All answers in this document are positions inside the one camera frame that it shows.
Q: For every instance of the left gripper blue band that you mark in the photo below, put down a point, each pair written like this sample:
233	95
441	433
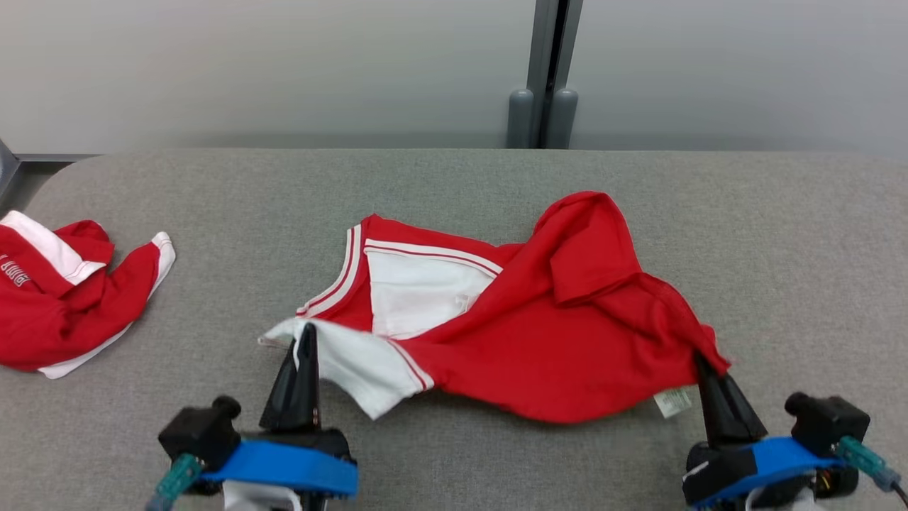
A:
284	465

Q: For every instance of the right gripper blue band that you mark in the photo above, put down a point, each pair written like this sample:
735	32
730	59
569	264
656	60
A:
766	461

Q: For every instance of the red basketball jersey top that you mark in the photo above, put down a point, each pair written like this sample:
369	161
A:
553	341

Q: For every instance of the red basketball shorts white trim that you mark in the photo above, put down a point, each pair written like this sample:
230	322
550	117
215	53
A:
42	319

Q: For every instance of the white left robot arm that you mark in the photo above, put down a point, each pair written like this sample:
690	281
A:
255	500

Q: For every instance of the grey partition foot bracket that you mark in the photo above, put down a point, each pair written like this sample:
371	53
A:
6	170

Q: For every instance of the grey partition joint post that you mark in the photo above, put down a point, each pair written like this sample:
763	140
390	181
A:
540	57

